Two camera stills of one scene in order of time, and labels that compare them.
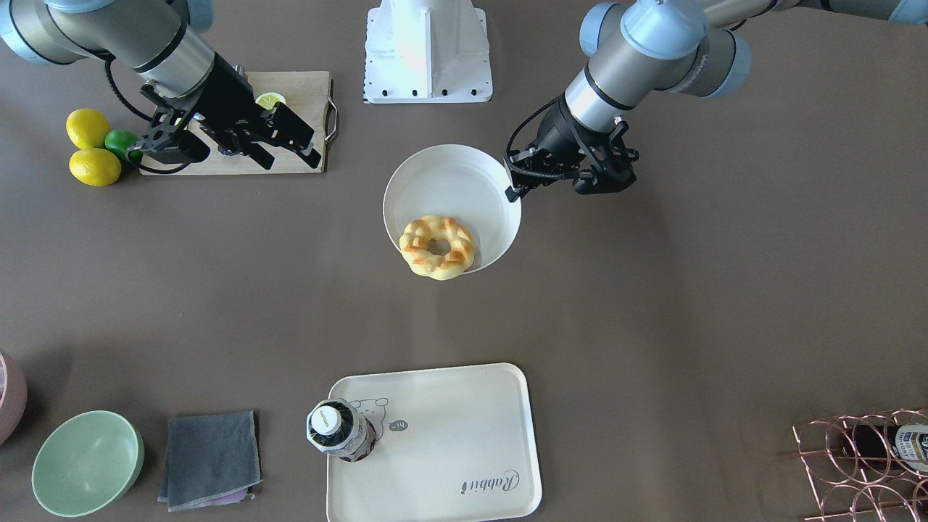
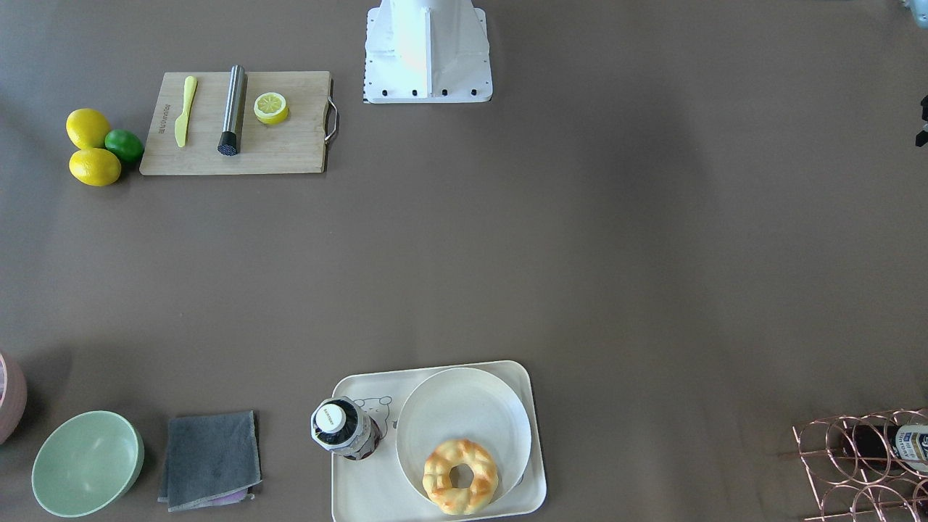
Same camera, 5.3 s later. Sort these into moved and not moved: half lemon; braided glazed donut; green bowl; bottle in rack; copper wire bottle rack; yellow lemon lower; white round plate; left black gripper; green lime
Moved: braided glazed donut; white round plate; left black gripper
Not moved: yellow lemon lower; green bowl; half lemon; green lime; copper wire bottle rack; bottle in rack
